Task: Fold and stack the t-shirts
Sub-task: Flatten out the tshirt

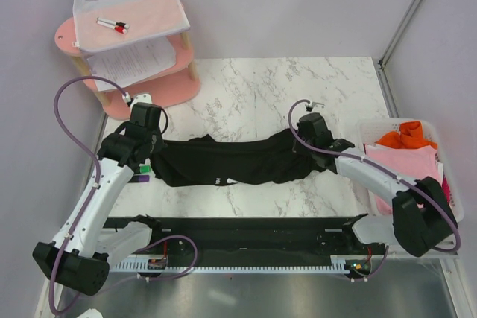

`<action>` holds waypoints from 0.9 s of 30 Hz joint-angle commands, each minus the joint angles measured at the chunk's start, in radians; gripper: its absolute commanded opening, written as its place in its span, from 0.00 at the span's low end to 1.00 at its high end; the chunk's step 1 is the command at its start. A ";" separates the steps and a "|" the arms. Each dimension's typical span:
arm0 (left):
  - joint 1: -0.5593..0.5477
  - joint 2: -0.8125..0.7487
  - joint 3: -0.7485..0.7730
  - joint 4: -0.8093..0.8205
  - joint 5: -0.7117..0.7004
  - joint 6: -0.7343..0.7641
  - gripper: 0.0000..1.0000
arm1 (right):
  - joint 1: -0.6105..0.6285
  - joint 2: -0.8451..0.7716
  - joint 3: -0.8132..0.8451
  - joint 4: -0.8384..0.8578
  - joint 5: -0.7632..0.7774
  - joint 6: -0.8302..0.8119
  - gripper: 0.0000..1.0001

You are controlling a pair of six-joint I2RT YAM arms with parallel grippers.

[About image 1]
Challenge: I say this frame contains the black printed t-shirt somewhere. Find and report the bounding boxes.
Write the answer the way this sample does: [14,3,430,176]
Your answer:
[150,129,319,187]

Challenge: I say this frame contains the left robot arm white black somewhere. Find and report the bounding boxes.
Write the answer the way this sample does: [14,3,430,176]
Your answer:
[33,130,165,296]

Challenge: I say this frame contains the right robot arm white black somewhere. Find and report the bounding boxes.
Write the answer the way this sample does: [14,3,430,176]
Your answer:
[291,129,462,257]

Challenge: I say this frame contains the green cap marker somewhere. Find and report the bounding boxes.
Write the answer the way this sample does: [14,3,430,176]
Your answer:
[139,165,151,174]

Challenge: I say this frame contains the purple cap marker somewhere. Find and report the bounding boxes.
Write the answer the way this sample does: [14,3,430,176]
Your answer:
[129,174,150,183]

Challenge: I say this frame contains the white plastic laundry basket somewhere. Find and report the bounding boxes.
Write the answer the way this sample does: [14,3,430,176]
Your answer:
[357,118,464,222]

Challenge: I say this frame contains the pink three-tier wooden shelf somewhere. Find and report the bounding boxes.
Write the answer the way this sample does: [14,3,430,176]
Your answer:
[55,16,200,119]

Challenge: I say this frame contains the printed paper sheets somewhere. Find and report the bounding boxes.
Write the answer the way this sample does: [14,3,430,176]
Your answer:
[87,38,176,88]

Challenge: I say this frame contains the orange t-shirt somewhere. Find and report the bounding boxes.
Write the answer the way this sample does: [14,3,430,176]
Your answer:
[376,121,438,150]

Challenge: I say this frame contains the pink t-shirt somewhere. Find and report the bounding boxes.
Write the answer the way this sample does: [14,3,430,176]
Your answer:
[364,142,450,217]

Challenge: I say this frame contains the red cap whiteboard marker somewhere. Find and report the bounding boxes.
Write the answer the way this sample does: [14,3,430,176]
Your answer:
[97,21,127,34]

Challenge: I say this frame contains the white mesh zipper pouch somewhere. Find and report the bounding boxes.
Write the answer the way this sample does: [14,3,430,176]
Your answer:
[72,0,190,54]

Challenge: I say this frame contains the black cap whiteboard marker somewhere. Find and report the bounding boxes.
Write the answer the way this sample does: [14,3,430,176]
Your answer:
[97,17,130,30]

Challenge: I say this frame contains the magenta garment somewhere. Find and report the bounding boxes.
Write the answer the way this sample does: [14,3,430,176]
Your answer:
[442,177,454,207]

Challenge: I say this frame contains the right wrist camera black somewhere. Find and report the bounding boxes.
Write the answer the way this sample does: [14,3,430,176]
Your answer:
[297,112,328,136]

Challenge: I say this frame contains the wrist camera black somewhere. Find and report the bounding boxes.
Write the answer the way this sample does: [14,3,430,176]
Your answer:
[130,102,162,130]
[297,112,328,136]

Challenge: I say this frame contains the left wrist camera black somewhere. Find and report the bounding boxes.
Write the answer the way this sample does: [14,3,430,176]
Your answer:
[130,102,162,130]

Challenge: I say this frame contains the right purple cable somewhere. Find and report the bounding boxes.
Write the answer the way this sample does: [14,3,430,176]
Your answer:
[289,99,461,282]

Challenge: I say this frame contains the purple cable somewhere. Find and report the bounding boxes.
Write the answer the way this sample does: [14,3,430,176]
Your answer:
[48,75,198,316]
[289,99,461,282]

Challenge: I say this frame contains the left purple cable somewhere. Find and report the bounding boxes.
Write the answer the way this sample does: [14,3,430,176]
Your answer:
[48,75,198,316]

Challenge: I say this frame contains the aluminium rail frame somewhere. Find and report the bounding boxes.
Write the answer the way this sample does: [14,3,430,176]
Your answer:
[51,226,460,259]

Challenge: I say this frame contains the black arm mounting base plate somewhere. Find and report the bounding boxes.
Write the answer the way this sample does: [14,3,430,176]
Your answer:
[104,215,388,267]

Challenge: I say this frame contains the white slotted cable duct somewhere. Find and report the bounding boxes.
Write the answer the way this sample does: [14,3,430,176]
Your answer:
[110,255,350,274]

